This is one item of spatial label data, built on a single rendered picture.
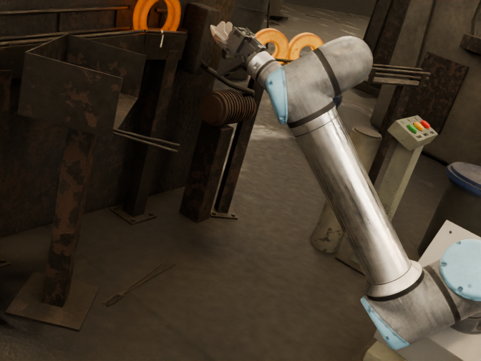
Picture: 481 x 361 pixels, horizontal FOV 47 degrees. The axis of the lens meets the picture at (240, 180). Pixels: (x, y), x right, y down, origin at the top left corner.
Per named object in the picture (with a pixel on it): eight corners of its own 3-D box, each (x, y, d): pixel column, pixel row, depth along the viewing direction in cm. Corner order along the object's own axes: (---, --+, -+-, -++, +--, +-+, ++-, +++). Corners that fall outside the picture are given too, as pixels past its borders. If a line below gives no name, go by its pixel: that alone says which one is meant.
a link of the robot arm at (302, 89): (462, 335, 129) (323, 44, 115) (395, 367, 130) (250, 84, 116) (438, 307, 144) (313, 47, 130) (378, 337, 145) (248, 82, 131)
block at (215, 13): (171, 66, 203) (186, 1, 193) (185, 66, 209) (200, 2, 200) (192, 76, 198) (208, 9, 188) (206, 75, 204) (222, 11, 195)
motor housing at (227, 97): (170, 212, 220) (201, 85, 199) (205, 200, 237) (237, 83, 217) (194, 227, 214) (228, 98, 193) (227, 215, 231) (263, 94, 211)
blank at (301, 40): (289, 29, 206) (293, 31, 203) (326, 34, 211) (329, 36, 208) (281, 70, 213) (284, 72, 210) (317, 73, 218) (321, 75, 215)
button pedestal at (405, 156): (331, 260, 219) (388, 117, 196) (356, 244, 238) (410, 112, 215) (366, 281, 212) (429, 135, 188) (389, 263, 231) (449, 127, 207)
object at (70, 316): (-7, 326, 140) (24, 51, 112) (33, 271, 164) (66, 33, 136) (72, 345, 141) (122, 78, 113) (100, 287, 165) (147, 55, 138)
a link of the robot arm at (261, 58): (266, 82, 178) (249, 82, 170) (256, 72, 179) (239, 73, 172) (280, 59, 173) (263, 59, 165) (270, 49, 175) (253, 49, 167)
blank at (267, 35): (251, 25, 201) (254, 27, 198) (290, 29, 206) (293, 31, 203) (244, 66, 207) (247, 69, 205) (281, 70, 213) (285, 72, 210)
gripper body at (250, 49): (245, 26, 178) (270, 49, 174) (232, 48, 182) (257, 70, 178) (231, 25, 172) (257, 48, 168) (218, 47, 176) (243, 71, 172)
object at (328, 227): (305, 242, 228) (347, 127, 207) (318, 235, 237) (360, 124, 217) (330, 256, 222) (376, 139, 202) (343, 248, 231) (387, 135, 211)
